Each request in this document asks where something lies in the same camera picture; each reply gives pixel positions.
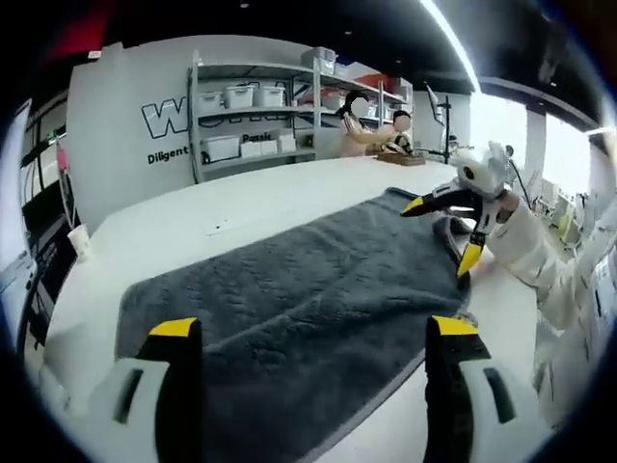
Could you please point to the grey towel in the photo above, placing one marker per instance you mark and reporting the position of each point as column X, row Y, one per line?
column 289, row 313

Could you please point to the person's right hand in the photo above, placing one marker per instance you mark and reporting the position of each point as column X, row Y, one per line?
column 508, row 206

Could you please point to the wooden tray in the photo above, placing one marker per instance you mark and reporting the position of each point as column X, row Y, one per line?
column 401, row 160

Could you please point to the long ceiling light strip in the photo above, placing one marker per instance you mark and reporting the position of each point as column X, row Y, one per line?
column 455, row 43

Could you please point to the grey metal shelf rack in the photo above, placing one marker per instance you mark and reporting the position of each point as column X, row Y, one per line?
column 250, row 116
column 316, row 111

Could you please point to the white carton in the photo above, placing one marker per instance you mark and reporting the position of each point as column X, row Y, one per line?
column 259, row 148
column 287, row 143

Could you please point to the white paper cup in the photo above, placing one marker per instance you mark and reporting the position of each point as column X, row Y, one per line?
column 80, row 243

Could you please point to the black low cabinet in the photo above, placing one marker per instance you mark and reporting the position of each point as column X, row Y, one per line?
column 50, row 260

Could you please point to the clear plastic storage bin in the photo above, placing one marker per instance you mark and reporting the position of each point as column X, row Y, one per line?
column 318, row 60

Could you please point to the white lidded storage bin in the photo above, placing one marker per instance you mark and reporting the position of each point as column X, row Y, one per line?
column 210, row 102
column 242, row 96
column 273, row 96

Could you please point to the large white storage bin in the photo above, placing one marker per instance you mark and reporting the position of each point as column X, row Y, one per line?
column 221, row 148

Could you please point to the pink flag on white pole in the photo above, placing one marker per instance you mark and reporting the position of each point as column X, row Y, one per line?
column 61, row 156

